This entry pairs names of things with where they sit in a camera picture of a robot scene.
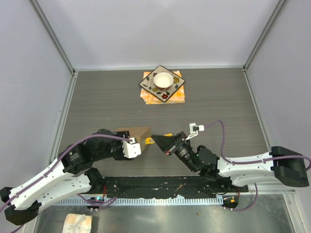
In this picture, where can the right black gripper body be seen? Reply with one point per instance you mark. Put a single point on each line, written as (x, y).
(180, 148)

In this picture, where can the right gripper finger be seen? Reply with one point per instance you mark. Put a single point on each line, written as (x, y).
(165, 143)
(179, 136)

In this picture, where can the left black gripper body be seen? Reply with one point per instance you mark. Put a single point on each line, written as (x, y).
(117, 149)

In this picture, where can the yellow utility knife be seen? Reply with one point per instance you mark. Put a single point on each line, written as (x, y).
(149, 140)

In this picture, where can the brown cardboard express box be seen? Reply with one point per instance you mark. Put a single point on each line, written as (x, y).
(139, 133)

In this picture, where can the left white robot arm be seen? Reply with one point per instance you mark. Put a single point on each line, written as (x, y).
(71, 173)

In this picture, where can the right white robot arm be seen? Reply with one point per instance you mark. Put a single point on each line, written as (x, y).
(278, 165)

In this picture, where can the orange checkered folded cloth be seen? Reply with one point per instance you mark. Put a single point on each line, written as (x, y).
(174, 94)

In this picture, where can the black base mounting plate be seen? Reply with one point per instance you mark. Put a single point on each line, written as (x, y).
(164, 187)

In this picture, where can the white ceramic bowl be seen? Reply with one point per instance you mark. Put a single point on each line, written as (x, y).
(163, 80)

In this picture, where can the square floral ceramic plate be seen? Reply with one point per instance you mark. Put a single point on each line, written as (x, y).
(151, 74)

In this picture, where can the white orange paper packet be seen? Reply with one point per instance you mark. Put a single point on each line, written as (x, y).
(76, 223)

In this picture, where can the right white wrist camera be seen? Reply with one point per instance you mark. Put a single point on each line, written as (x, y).
(194, 130)

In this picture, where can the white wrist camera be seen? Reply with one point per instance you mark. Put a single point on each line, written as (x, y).
(194, 130)
(131, 149)

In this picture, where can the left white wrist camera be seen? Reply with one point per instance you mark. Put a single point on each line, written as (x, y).
(131, 149)

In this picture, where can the white slotted cable duct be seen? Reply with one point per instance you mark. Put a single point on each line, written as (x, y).
(179, 200)

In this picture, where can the aluminium frame rail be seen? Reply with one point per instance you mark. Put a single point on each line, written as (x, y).
(274, 188)

